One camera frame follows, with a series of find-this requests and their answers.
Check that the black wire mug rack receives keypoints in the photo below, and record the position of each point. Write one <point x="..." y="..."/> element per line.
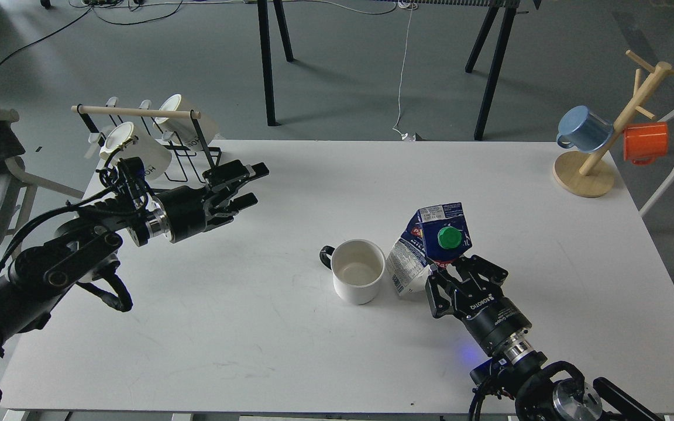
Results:
<point x="186" y="165"/>

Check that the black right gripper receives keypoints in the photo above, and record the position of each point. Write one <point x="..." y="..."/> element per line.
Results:
<point x="477" y="301"/>

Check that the black right trestle table leg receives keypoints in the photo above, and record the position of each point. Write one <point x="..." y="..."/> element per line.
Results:
<point x="509" y="9"/>

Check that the white mug on rack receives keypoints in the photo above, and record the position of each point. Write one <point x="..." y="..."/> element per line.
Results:
<point x="127" y="140"/>
<point x="186" y="132"/>

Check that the white rear mug on rack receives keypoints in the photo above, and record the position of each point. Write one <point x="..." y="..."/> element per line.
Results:
<point x="186" y="132"/>

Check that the orange enamel mug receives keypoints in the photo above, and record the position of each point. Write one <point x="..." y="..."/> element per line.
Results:
<point x="644" y="143"/>

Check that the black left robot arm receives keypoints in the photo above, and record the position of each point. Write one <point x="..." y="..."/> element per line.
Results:
<point x="83" y="251"/>

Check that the white front mug on rack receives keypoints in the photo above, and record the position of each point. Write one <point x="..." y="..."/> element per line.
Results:
<point x="127" y="140"/>

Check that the blue white milk carton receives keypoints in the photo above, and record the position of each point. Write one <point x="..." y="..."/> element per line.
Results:
<point x="437" y="235"/>

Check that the white smiley face mug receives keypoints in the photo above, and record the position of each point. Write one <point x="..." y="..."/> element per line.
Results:
<point x="358" y="267"/>

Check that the black left trestle table leg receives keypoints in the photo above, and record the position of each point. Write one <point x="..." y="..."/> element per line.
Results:
<point x="266" y="52"/>

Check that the blue enamel mug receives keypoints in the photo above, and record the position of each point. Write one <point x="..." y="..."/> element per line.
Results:
<point x="584" y="129"/>

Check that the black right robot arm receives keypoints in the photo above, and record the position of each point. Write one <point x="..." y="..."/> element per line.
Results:
<point x="514" y="369"/>

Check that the black trestle table leg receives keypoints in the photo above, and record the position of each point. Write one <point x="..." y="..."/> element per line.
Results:
<point x="266" y="52"/>
<point x="509" y="9"/>

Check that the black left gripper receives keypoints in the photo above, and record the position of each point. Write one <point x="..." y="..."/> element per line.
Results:
<point x="187" y="211"/>

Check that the wooden mug tree stand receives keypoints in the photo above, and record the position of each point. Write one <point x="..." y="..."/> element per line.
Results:
<point x="587" y="175"/>

